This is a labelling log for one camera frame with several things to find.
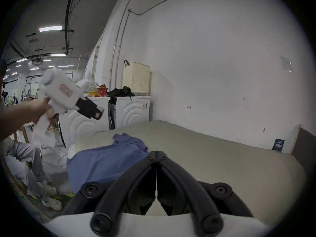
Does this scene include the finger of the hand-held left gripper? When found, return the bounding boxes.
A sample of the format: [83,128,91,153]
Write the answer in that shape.
[86,105,105,120]

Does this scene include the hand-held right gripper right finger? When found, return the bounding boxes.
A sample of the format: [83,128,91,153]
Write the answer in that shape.
[157,151,255,237]

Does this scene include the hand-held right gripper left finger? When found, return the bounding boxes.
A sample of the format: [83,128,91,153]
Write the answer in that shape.
[62,151,158,237]

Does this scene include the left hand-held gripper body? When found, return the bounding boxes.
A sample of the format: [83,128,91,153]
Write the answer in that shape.
[33,68,99,148]

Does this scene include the person's left forearm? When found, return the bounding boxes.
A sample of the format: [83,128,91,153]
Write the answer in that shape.
[0,101,35,142]

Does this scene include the person's left hand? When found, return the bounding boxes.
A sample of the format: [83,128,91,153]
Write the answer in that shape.
[29,98,56,123]

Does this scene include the white washing machine with basket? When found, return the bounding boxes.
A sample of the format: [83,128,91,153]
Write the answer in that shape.
[108,60,152,131]

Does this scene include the blue shirt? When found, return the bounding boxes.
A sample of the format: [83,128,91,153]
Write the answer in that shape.
[66,133,150,195]

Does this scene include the bed with beige sheet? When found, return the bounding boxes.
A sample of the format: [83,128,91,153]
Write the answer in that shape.
[68,120,307,228]

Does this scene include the person's legs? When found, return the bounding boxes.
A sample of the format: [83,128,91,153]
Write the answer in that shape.
[3,140,64,211]

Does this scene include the small dark card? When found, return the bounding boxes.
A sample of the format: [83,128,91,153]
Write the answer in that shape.
[272,138,285,153]

